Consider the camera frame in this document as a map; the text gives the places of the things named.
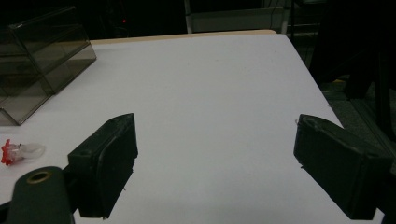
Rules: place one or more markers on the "black metal stand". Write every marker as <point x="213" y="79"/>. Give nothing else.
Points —
<point x="381" y="68"/>

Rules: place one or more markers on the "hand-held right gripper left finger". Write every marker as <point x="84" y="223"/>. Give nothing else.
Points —
<point x="106" y="168"/>

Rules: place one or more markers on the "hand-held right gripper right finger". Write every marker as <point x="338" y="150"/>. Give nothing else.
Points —
<point x="339" y="161"/>

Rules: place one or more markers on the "clear bulb with red base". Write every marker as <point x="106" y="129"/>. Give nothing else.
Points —
<point x="18" y="151"/>

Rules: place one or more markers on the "smoked clear plastic drawer box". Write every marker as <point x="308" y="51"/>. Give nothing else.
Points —
<point x="37" y="65"/>

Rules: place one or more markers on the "white metal frame stand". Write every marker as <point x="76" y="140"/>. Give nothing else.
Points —
<point x="236" y="17"/>

